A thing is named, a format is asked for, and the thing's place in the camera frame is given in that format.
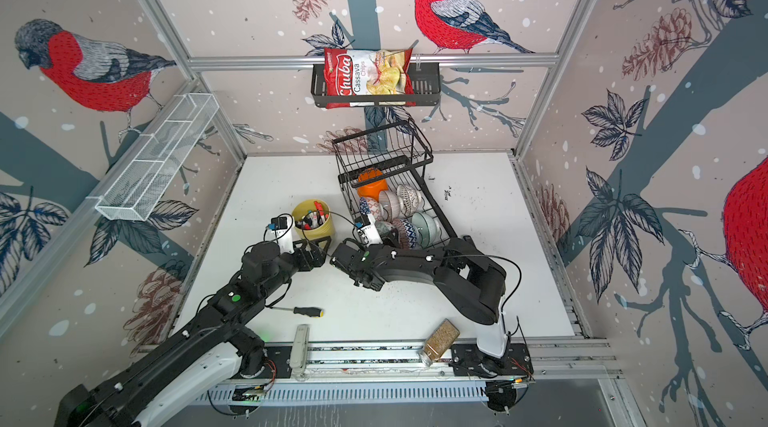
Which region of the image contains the orange plastic bowl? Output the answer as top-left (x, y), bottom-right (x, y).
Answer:
top-left (357, 168), bottom-right (389, 201)

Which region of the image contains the dark striped ceramic bowl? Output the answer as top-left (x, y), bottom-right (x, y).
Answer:
top-left (378, 190), bottom-right (403, 220)

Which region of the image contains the black wall wire basket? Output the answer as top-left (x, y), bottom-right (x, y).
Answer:
top-left (310, 63), bottom-right (441, 108)

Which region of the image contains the yellow black handled screwdriver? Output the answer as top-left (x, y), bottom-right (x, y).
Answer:
top-left (270, 306), bottom-right (324, 318)

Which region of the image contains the grey metal bar tool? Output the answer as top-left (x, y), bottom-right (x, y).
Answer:
top-left (289, 324), bottom-right (310, 381)

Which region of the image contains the yellow marker cup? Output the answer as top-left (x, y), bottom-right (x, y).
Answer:
top-left (292, 199), bottom-right (335, 240)

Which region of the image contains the orange white patterned bowl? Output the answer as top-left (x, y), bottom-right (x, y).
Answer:
top-left (392, 218), bottom-right (419, 249)

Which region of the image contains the blue triangle patterned bowl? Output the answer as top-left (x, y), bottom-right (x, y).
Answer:
top-left (359, 196), bottom-right (385, 221)

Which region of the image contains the red cap marker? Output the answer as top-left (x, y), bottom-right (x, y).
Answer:
top-left (314, 201), bottom-right (326, 224)

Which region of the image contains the glass jar of grains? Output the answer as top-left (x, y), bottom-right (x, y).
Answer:
top-left (418, 319), bottom-right (460, 367)

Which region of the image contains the red cassava chips bag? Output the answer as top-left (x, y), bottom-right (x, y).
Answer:
top-left (323, 48), bottom-right (414, 97)

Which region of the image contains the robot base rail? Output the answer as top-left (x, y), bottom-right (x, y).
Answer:
top-left (192, 338), bottom-right (621, 415)

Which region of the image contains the teal patterned ceramic bowl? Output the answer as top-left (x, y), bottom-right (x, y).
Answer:
top-left (411, 212), bottom-right (442, 249)

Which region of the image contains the grey green patterned bowl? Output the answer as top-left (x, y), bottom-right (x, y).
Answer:
top-left (375, 221), bottom-right (399, 245)

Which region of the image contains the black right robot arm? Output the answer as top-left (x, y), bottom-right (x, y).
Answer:
top-left (330, 236), bottom-right (507, 359)

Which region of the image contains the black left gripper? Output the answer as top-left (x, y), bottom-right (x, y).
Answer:
top-left (260, 233), bottom-right (331, 300)

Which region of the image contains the white mesh wall shelf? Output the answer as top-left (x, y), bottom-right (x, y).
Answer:
top-left (95, 93), bottom-right (219, 221)

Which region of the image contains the black wire dish rack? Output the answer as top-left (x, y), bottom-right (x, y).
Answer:
top-left (328, 119), bottom-right (457, 248)

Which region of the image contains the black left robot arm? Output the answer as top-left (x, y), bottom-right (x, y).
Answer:
top-left (54, 237), bottom-right (331, 426)

